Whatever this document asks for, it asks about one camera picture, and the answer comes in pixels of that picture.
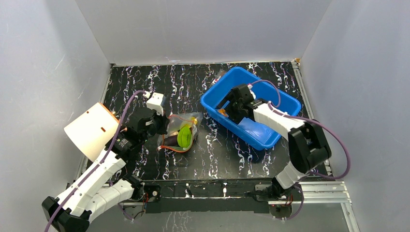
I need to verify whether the orange toy food piece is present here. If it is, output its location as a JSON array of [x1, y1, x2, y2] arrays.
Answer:
[[218, 109, 229, 118]]

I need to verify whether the purple toy eggplant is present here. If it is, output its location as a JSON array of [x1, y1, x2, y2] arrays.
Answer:
[[163, 135, 179, 146]]

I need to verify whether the white toy garlic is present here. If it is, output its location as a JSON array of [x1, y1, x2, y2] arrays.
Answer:
[[171, 130, 179, 136]]

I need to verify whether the clear zip bag orange zipper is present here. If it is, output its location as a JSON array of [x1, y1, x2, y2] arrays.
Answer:
[[157, 112, 203, 153]]

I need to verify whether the blue plastic bin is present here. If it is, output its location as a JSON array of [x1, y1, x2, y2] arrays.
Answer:
[[201, 67, 302, 150]]

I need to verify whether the green toy leaf vegetable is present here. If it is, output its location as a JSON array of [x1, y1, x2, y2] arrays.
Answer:
[[177, 125, 192, 148]]

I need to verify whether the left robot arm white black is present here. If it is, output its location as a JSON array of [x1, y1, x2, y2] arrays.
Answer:
[[42, 103, 169, 232]]

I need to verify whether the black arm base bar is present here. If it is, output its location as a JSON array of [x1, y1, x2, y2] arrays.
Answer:
[[144, 178, 302, 214]]

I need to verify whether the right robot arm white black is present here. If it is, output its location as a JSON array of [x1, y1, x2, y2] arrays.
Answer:
[[216, 84, 332, 200]]

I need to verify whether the small clear marker box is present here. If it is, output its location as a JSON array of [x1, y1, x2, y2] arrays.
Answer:
[[211, 70, 226, 86]]

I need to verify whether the white paper towel roll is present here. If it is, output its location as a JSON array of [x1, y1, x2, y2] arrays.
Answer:
[[64, 102, 119, 161]]

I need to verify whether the black marbled table mat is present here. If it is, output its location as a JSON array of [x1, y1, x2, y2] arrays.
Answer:
[[103, 63, 289, 181]]

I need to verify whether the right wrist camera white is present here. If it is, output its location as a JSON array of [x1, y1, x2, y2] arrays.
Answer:
[[247, 84, 256, 99]]

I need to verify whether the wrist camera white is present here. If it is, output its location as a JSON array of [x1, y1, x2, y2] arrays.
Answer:
[[146, 92, 165, 116], [247, 84, 256, 99]]

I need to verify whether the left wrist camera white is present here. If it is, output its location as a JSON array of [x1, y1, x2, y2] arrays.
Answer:
[[146, 92, 165, 116]]

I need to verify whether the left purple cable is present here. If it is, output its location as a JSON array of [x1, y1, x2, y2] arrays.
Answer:
[[43, 90, 151, 232]]

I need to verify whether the purple cable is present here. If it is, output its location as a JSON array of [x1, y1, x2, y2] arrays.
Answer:
[[248, 79, 351, 221], [43, 90, 151, 232]]

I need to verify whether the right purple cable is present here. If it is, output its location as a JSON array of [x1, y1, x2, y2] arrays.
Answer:
[[248, 79, 351, 221]]

